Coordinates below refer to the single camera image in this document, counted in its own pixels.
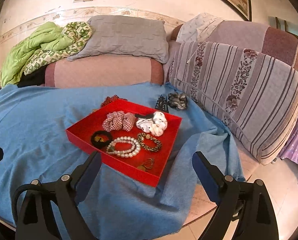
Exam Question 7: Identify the black hair tie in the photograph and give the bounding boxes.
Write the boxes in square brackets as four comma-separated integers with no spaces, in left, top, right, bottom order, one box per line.
[90,129,113,149]

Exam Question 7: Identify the gold filigree pendant necklace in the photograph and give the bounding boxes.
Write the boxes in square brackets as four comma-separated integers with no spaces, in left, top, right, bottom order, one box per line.
[136,157,156,172]

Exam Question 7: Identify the leopard beaded bracelet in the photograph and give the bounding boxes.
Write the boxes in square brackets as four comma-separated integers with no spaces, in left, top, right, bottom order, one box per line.
[136,132,163,153]

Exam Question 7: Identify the striped floral cushion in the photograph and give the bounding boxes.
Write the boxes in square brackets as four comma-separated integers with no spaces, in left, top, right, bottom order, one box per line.
[164,42,298,165]

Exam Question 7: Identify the red checked scrunchie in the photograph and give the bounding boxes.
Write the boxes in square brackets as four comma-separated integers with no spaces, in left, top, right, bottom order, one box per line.
[102,111,136,132]

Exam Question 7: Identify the red tray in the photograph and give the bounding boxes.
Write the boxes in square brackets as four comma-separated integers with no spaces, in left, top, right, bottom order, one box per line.
[66,99,182,187]

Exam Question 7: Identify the grey patterned scrunchie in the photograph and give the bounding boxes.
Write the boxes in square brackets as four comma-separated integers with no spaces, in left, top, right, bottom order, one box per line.
[167,93,188,111]

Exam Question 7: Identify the green quilt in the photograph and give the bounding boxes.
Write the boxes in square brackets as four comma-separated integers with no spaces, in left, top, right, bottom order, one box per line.
[0,22,93,87]

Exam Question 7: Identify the dark red beaded scrunchie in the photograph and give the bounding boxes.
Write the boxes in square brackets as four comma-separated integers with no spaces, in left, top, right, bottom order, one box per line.
[101,95,127,107]

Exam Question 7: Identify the black hair comb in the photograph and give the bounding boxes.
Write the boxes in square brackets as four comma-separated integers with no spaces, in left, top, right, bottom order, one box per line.
[154,95,169,113]

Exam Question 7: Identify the pink bolster cushion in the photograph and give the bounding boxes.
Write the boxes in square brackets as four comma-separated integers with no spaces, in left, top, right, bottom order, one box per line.
[45,55,164,88]

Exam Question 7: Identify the mauve sofa backrest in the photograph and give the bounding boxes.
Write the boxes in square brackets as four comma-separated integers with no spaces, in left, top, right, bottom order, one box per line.
[171,20,298,71]

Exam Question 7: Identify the grey pillow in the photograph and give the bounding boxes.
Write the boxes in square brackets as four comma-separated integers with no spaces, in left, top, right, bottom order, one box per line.
[67,15,169,64]

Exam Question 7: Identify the white patterned pillow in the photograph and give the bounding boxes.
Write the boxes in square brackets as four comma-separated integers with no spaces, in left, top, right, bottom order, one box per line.
[176,12,224,43]

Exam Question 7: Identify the black cable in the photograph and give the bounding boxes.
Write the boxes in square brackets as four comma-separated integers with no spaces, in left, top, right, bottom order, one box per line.
[11,183,55,224]

